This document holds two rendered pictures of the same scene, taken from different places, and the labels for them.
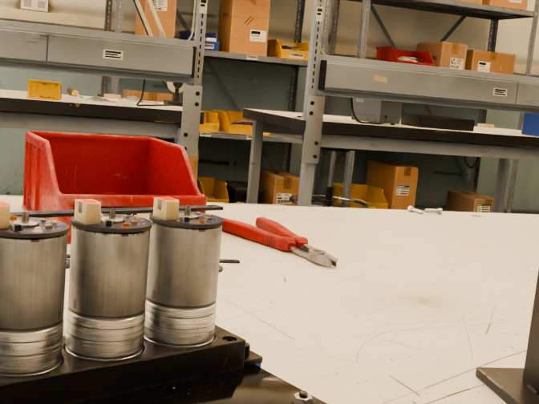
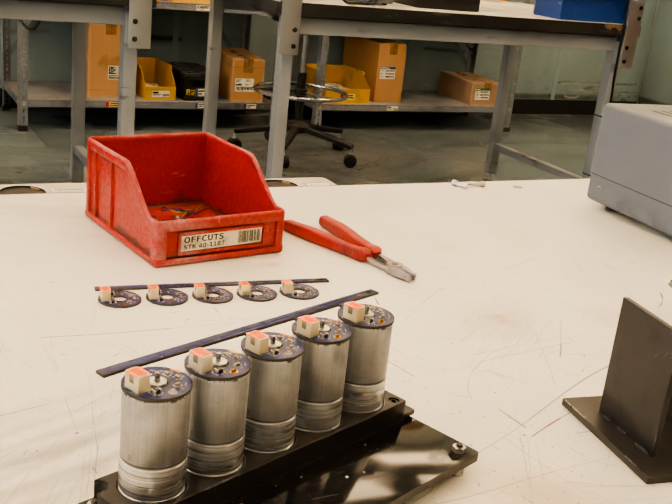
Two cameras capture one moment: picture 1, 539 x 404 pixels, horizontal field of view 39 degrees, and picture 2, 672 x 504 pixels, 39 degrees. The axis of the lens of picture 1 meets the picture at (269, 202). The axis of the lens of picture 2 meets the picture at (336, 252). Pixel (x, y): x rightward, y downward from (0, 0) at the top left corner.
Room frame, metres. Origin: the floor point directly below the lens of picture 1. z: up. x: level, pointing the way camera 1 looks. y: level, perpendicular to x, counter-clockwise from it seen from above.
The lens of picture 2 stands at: (-0.13, 0.10, 0.97)
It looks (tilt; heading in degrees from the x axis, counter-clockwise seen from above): 19 degrees down; 351
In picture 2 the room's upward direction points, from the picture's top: 6 degrees clockwise
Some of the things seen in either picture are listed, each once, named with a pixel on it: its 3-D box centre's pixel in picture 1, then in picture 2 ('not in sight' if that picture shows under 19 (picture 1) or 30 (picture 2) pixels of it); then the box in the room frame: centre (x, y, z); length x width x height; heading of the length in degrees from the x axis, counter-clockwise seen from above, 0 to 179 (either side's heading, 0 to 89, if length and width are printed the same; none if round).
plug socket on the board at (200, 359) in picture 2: not in sight; (202, 359); (0.20, 0.10, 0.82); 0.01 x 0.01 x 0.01; 40
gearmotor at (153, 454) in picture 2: not in sight; (153, 443); (0.18, 0.11, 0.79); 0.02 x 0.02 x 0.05
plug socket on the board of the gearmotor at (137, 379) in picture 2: not in sight; (139, 379); (0.18, 0.12, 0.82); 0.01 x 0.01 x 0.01; 40
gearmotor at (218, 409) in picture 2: not in sight; (213, 420); (0.20, 0.09, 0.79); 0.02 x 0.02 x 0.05
